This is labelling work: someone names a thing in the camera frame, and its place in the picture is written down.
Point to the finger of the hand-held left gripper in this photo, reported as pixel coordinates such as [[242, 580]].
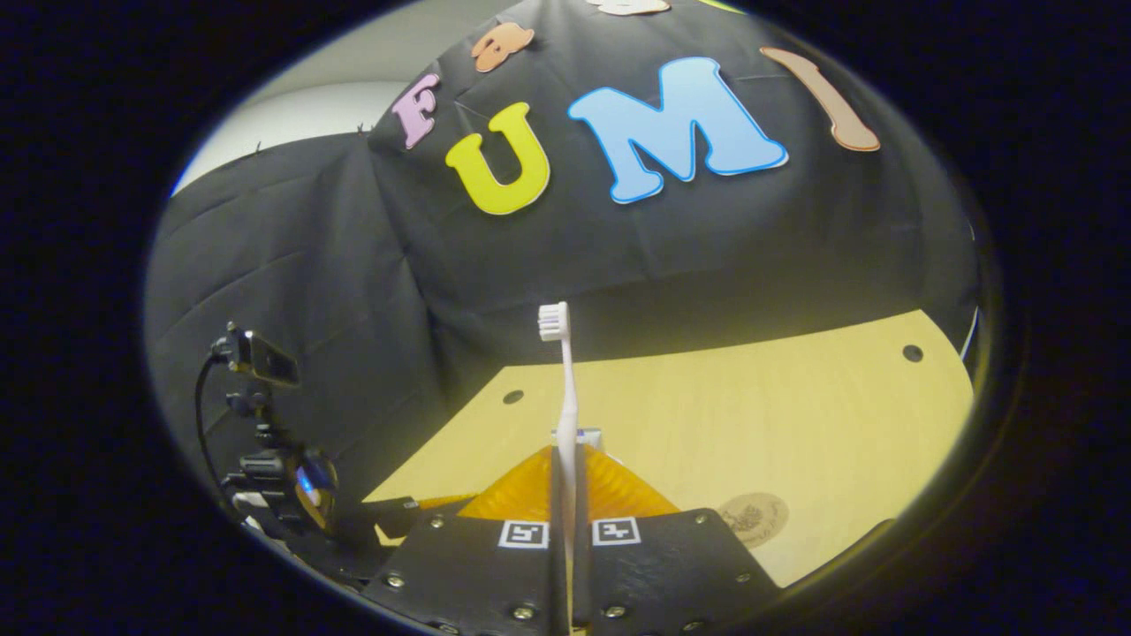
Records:
[[393, 512]]

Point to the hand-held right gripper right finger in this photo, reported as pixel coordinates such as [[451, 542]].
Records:
[[671, 565]]

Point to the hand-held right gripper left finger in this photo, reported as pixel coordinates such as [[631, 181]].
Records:
[[468, 565]]

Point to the round wooden coaster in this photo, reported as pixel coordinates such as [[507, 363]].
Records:
[[755, 519]]

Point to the white toothpaste tube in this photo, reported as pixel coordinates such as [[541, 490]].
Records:
[[590, 437]]

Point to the white toothbrush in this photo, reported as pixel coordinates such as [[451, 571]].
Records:
[[565, 397]]

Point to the wooden desktop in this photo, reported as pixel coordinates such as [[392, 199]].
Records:
[[751, 415]]

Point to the black backdrop cloth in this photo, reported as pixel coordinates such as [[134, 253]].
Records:
[[618, 265]]

